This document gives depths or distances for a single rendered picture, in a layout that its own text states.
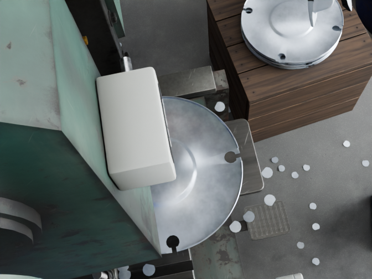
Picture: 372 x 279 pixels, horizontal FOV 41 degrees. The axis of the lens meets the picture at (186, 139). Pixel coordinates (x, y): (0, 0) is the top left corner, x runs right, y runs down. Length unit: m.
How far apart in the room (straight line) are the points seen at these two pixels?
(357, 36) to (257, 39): 0.29
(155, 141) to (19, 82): 0.12
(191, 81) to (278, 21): 0.47
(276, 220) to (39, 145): 1.30
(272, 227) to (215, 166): 0.64
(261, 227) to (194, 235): 0.66
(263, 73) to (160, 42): 0.60
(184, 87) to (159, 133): 0.80
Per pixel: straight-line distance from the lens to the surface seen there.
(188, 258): 0.93
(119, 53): 0.67
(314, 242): 1.67
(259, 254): 1.64
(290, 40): 1.48
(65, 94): 0.24
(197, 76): 1.12
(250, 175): 0.88
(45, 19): 0.25
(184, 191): 0.87
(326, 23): 1.52
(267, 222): 1.50
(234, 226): 1.00
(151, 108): 0.32
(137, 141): 0.31
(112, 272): 0.89
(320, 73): 1.48
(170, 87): 1.11
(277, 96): 1.45
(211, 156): 0.89
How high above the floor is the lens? 1.62
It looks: 68 degrees down
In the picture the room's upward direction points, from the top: 11 degrees counter-clockwise
